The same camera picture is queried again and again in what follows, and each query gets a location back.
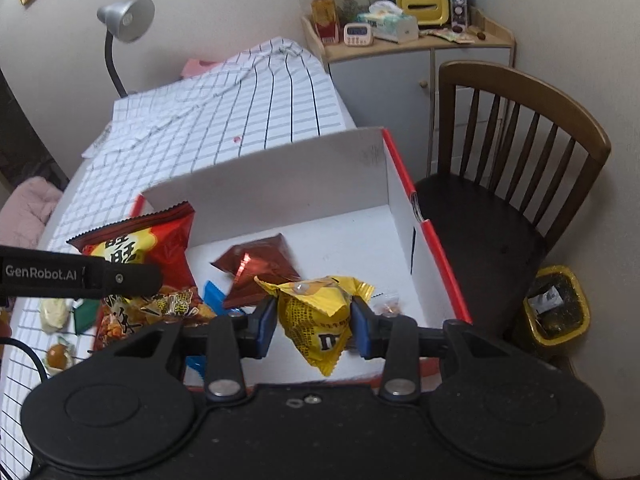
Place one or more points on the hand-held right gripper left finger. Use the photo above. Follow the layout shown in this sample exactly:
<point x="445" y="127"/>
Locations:
<point x="262" y="327"/>

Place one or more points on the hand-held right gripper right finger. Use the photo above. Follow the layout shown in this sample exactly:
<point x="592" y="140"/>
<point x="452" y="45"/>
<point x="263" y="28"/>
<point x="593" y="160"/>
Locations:
<point x="362" y="330"/>

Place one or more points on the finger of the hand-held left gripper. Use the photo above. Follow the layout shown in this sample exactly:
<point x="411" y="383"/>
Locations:
<point x="125" y="278"/>

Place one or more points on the pink white candy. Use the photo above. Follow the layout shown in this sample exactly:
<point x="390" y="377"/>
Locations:
<point x="387" y="306"/>

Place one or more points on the pale yellow snack packet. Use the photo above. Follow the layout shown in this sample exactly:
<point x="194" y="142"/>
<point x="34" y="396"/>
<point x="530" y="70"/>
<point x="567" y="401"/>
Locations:
<point x="55" y="312"/>

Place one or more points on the yellow candy packet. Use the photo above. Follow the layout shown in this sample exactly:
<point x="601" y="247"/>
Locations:
<point x="310" y="325"/>

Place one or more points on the red orange chip bag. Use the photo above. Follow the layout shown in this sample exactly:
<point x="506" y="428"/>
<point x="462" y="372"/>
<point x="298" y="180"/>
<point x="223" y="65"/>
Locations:
<point x="160" y="240"/>

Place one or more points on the green packet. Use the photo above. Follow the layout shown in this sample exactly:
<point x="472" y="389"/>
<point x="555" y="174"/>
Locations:
<point x="86" y="316"/>

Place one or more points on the blue cartoon snack packet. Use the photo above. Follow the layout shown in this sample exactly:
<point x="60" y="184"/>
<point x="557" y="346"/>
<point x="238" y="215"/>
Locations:
<point x="214" y="297"/>

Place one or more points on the brown shiny snack packet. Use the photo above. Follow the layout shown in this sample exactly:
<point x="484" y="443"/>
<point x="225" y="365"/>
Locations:
<point x="255" y="265"/>

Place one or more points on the braised egg clear packet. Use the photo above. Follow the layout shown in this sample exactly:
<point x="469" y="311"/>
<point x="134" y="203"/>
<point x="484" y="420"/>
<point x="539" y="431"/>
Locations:
<point x="56" y="356"/>

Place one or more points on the red cardboard box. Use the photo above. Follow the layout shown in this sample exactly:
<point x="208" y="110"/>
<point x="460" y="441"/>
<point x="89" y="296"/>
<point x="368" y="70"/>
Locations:
<point x="300" y="185"/>

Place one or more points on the pink padded jacket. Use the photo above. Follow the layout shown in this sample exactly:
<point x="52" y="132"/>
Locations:
<point x="25" y="210"/>

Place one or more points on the clear plastic packet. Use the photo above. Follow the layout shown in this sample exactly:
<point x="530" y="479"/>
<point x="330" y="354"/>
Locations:
<point x="97" y="142"/>

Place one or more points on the brown wooden chair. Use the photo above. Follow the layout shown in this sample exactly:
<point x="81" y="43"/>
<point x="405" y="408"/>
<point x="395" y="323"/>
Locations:
<point x="475" y="220"/>

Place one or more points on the white checkered tablecloth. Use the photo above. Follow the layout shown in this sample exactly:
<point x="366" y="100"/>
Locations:
<point x="200" y="110"/>

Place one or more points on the yellow trash bin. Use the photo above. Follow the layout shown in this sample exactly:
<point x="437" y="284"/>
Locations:
<point x="582" y="305"/>

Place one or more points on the pink box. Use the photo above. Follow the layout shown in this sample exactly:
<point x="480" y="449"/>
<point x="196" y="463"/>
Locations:
<point x="197" y="67"/>

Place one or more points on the wooden corner cabinet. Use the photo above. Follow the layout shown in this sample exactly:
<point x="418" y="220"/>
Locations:
<point x="380" y="85"/>

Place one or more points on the silver desk lamp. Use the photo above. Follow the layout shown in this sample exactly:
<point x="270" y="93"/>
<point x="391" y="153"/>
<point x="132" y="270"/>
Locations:
<point x="127" y="17"/>

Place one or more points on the white digital timer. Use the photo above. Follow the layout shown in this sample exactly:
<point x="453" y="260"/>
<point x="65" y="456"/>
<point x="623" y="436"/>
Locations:
<point x="356" y="35"/>

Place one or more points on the white teal tissue box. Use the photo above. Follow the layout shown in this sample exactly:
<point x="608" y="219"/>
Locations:
<point x="392" y="25"/>

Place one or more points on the colourful flat packet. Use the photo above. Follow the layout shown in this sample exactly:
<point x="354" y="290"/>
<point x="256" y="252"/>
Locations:
<point x="450" y="35"/>

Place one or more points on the clear bottle orange drink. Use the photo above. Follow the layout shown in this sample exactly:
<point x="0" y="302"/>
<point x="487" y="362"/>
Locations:
<point x="324" y="5"/>

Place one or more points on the yellow tissue holder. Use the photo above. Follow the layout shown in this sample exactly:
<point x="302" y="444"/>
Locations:
<point x="422" y="7"/>

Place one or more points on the slim clear dotted case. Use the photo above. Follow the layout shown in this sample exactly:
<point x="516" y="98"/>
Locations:
<point x="459" y="7"/>

